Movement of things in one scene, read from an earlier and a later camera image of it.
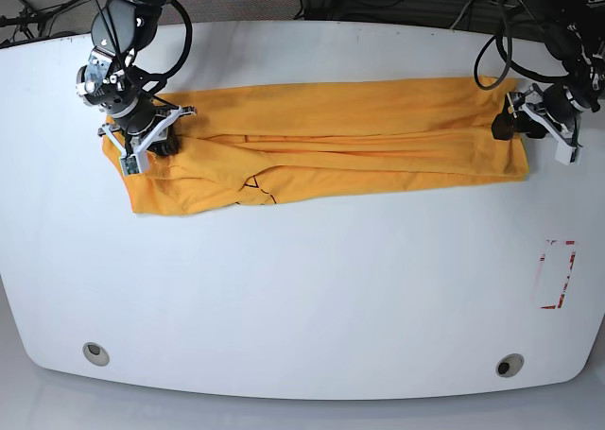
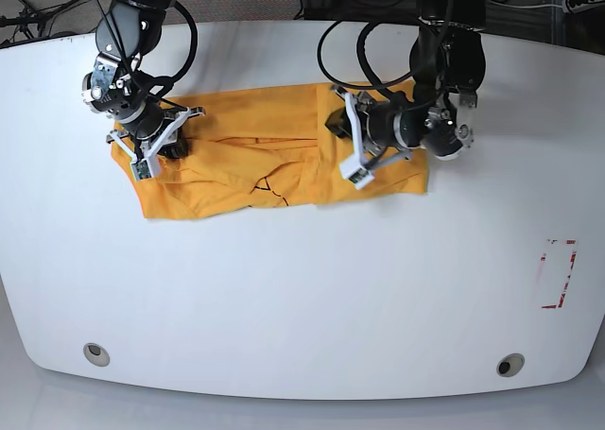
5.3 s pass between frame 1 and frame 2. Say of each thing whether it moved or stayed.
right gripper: moved
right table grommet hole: stayed
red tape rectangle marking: stayed
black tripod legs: stayed
